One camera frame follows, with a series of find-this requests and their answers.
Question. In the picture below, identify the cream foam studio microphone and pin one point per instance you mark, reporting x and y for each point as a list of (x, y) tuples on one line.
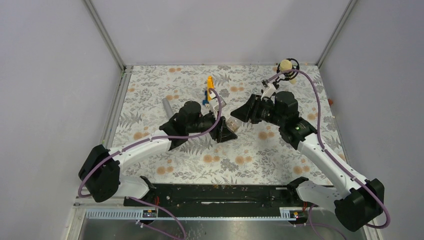
[(288, 64)]

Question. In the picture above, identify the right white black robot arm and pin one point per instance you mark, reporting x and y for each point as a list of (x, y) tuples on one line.
[(355, 200)]

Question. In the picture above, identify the floral patterned table mat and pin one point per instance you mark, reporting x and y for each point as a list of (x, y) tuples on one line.
[(257, 156)]

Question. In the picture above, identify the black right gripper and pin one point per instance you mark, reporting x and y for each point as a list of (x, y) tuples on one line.
[(249, 111)]

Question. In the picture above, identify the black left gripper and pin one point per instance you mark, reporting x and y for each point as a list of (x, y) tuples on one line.
[(220, 133)]

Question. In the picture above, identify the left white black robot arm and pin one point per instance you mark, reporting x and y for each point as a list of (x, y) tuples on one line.
[(102, 174)]

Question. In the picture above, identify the blue yellow toy block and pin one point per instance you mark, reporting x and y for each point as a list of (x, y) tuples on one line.
[(208, 94)]

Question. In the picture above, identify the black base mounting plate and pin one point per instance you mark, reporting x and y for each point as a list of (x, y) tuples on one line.
[(220, 200)]

